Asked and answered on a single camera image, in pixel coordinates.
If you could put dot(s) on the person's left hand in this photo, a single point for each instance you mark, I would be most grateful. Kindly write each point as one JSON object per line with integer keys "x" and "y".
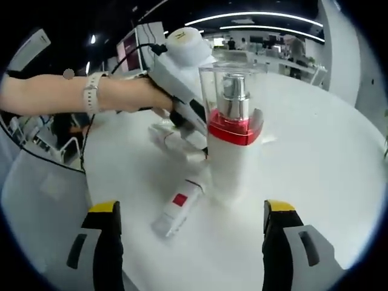
{"x": 133, "y": 95}

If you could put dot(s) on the computer monitor maroon screen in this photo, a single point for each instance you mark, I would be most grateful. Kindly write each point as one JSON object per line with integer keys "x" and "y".
{"x": 128, "y": 51}

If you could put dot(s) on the long ceiling light strip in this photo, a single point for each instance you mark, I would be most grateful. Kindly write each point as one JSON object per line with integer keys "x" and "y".
{"x": 251, "y": 16}

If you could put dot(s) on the small white skincare bottle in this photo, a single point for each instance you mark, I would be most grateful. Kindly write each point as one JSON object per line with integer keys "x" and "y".
{"x": 179, "y": 209}
{"x": 160, "y": 136}

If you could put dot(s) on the person's grey shirt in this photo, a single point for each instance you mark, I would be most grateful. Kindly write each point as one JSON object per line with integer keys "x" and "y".
{"x": 39, "y": 212}

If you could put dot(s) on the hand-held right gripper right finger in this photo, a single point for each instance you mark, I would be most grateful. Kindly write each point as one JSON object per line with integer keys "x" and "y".
{"x": 280, "y": 242}

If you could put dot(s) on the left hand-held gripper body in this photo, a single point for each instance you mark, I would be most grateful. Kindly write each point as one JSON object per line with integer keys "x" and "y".
{"x": 179, "y": 72}

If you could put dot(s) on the red-collared skincare pump bottle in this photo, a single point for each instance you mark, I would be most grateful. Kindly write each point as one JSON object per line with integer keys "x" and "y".
{"x": 233, "y": 157}

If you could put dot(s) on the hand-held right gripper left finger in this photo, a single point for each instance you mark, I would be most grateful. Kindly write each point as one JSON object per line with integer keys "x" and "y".
{"x": 104, "y": 242}

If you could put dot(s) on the ceiling air conditioner unit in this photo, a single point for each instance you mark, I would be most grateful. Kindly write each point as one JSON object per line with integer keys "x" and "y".
{"x": 30, "y": 47}

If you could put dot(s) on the white wristwatch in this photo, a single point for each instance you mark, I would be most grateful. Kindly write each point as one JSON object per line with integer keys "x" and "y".
{"x": 91, "y": 94}

